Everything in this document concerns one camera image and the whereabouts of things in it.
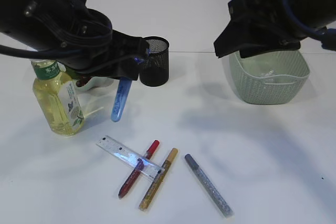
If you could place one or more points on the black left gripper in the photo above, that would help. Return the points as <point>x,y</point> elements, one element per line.
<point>77,37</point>

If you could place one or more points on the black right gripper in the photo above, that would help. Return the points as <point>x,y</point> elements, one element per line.
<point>263,26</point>

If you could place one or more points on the blue capped scissors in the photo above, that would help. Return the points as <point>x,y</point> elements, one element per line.
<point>120,99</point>

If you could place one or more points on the clear plastic sheet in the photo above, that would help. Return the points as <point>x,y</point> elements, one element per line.
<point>267,74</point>

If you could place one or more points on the purple grape bunch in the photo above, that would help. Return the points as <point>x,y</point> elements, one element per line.
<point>82,81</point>

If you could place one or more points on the yellow tea bottle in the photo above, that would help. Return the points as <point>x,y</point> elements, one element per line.
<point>55,93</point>

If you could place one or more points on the clear plastic ruler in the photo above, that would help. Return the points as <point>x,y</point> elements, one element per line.
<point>130,157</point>

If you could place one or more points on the gold glitter pen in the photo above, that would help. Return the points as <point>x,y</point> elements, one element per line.
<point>153,189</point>

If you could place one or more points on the red glitter pen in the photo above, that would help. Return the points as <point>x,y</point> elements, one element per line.
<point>137,171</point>

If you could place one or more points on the silver glitter pen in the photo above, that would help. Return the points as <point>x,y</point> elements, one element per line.
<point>214,194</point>

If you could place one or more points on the black mesh pen holder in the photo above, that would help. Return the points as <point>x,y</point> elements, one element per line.
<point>155,72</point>

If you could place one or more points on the pale green wavy plate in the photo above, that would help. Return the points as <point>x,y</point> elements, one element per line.
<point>95,82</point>

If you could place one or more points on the green woven plastic basket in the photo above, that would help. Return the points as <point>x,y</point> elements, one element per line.
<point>291,72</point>

